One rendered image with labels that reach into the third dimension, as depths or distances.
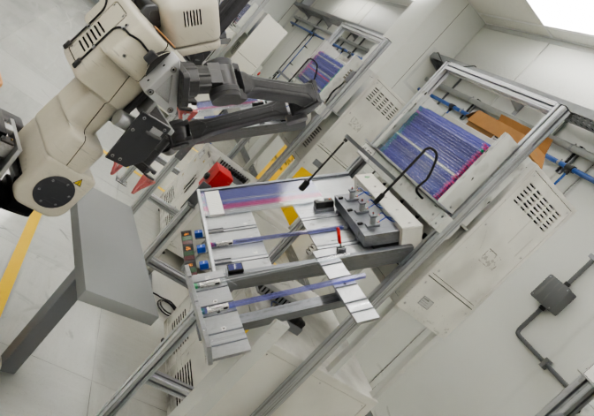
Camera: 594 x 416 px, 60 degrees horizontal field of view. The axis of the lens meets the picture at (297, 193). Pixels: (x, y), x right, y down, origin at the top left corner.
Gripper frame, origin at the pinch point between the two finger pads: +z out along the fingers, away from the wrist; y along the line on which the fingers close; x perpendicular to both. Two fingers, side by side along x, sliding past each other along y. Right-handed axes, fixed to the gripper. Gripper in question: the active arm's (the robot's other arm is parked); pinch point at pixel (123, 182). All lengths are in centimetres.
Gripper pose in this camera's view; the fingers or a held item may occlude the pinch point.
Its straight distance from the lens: 171.4
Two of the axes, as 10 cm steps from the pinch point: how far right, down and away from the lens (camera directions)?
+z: -6.5, 7.6, -0.4
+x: -1.3, -1.7, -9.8
